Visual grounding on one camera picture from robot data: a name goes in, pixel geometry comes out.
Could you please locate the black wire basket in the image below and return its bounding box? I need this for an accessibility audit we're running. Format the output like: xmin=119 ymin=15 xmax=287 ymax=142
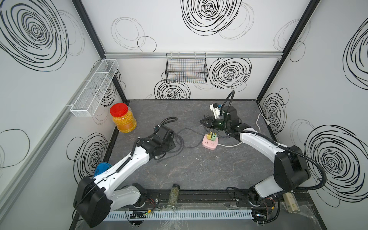
xmin=165 ymin=57 xmax=209 ymax=84

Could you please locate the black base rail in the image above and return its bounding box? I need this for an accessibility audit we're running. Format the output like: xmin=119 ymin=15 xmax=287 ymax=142
xmin=114 ymin=188 xmax=311 ymax=209

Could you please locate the green charger plug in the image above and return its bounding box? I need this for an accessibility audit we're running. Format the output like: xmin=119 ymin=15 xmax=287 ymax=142
xmin=211 ymin=132 xmax=217 ymax=141

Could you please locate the red lid corn jar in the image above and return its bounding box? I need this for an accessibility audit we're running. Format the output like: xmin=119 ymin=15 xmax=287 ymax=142
xmin=110 ymin=103 xmax=137 ymax=133

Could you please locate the aluminium wall rail left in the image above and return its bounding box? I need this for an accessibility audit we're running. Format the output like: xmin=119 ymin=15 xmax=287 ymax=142
xmin=1 ymin=73 xmax=108 ymax=216

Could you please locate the white power strip cord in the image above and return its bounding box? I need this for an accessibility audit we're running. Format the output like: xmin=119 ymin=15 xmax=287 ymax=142
xmin=217 ymin=113 xmax=272 ymax=148

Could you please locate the blue lid jar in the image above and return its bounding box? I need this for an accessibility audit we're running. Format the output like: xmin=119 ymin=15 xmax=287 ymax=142
xmin=94 ymin=162 xmax=112 ymax=176

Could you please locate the yellow plug grey cable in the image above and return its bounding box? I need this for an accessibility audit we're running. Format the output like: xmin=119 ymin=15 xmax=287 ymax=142
xmin=175 ymin=127 xmax=208 ymax=149

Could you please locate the aluminium wall rail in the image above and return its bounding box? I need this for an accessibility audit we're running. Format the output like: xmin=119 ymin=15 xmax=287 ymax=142
xmin=1 ymin=73 xmax=108 ymax=216
xmin=105 ymin=51 xmax=283 ymax=59

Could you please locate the white wire shelf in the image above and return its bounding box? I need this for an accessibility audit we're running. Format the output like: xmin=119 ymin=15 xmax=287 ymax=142
xmin=70 ymin=59 xmax=119 ymax=117

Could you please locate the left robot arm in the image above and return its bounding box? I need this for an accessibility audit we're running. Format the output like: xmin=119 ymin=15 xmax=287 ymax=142
xmin=73 ymin=117 xmax=178 ymax=228

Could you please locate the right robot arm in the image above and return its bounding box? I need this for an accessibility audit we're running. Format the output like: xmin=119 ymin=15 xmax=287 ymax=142
xmin=200 ymin=91 xmax=327 ymax=207

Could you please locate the beige small bottle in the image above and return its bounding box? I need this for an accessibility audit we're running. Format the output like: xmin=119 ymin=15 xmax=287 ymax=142
xmin=282 ymin=192 xmax=301 ymax=214

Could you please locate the yellow charger plug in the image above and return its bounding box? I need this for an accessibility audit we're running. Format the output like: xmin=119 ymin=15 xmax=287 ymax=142
xmin=206 ymin=131 xmax=212 ymax=140

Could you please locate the glass spice bottle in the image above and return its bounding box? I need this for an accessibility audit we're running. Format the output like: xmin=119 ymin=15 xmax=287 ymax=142
xmin=167 ymin=184 xmax=180 ymax=209

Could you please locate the white slotted cable duct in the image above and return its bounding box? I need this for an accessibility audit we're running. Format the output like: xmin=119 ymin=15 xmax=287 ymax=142
xmin=104 ymin=209 xmax=253 ymax=221

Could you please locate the aluminium wall rail back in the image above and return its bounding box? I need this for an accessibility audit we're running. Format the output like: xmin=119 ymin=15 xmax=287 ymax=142
xmin=105 ymin=51 xmax=283 ymax=59

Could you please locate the pink power strip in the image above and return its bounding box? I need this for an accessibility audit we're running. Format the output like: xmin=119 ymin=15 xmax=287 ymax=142
xmin=202 ymin=135 xmax=219 ymax=150

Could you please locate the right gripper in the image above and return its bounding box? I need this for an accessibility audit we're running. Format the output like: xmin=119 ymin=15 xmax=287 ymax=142
xmin=199 ymin=117 xmax=230 ymax=132

